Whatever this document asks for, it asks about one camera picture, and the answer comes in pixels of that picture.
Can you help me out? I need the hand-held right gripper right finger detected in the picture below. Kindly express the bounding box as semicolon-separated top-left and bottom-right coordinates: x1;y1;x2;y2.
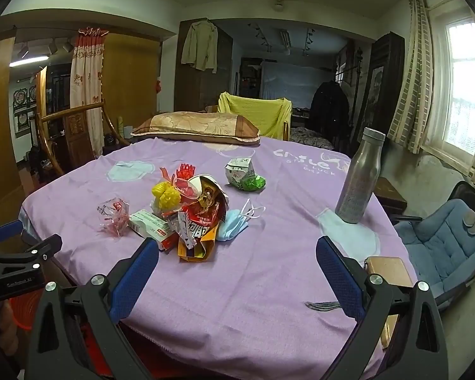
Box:
316;235;450;380

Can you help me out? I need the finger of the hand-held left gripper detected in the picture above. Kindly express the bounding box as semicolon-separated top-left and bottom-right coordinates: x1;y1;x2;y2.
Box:
0;234;63;274
0;219;25;248

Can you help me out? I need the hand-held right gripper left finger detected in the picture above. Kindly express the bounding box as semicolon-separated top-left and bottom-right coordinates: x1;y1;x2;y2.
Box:
26;237;161;380

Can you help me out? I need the small white carton box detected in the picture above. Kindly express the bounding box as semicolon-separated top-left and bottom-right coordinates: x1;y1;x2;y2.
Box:
129;210;175;252

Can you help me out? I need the clear wrapper with red print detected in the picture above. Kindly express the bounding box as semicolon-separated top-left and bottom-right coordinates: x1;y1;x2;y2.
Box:
97;198;130;238

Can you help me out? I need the orange snack packet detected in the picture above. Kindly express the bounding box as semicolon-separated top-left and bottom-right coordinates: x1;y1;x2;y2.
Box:
177;227;218;263

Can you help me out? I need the red white snack wrapper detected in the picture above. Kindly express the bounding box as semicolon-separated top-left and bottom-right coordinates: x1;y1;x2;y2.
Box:
176;206;222;242

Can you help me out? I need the yellow foam fruit net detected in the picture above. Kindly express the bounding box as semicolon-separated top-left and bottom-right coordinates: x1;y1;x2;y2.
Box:
151;181;181;211

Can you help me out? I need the clear tub with red wrapper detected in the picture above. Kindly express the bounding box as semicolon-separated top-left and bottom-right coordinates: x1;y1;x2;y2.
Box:
170;178;200;202

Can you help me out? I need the printed snack bag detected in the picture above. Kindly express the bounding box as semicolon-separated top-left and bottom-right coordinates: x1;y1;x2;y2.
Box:
198;174;229;224

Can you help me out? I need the blue face mask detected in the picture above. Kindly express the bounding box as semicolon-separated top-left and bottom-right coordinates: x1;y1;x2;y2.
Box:
215;199;266;243

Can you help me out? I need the red foam fruit net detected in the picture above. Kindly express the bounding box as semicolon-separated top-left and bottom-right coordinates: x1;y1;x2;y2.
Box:
175;163;194;183

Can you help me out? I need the green white milk carton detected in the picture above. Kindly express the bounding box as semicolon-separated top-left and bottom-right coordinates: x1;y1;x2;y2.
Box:
224;157;267;193

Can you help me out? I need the person's left hand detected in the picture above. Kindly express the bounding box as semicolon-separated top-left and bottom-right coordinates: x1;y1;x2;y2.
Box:
0;299;21;351

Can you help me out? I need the tan wooden box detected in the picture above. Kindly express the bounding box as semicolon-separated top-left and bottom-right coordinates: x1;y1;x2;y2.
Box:
364;256;414;288

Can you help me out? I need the purple printed blanket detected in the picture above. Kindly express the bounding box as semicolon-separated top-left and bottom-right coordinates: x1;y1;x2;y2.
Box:
19;135;420;380

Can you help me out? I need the steel water bottle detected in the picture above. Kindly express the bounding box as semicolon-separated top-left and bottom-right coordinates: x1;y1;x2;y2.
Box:
335;127;386;224

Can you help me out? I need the dark wooden side table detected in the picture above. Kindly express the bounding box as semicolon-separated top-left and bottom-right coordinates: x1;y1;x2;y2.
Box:
374;176;408;214

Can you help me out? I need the blue cushioned chair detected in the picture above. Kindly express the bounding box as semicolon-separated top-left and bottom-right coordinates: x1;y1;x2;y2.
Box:
388;180;475;311

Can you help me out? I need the wooden armchair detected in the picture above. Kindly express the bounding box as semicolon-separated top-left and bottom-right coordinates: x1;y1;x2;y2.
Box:
35;102;131;175

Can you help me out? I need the brown floral pillow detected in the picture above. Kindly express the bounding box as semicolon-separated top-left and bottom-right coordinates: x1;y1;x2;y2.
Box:
130;111;261;145

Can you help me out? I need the hanging black coat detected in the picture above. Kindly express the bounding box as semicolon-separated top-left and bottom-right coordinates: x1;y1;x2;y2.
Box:
309;80;351;149

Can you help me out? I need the floral curtain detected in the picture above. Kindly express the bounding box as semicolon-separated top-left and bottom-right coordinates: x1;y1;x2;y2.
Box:
70;28;105;157

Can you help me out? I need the fluorescent tube light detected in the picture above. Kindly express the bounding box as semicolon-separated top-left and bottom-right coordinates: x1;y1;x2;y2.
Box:
9;55;50;67

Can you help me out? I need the yellow cloth covered chair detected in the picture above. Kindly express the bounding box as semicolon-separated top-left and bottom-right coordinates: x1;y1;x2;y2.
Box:
217;92;293;141

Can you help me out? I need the dark framed painting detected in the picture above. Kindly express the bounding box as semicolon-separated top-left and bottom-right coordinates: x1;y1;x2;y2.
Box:
358;32;405;143

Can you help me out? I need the white hanging sheet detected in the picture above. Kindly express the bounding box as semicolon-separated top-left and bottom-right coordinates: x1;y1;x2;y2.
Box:
260;60;337;105

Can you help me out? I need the checked beige curtain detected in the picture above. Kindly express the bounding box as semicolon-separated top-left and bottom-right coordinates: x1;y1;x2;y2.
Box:
388;0;436;155

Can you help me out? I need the window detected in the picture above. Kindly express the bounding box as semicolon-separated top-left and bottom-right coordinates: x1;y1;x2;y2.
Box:
420;0;475;183

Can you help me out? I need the hanging beige jacket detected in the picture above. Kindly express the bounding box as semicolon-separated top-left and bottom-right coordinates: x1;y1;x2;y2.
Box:
181;20;219;74

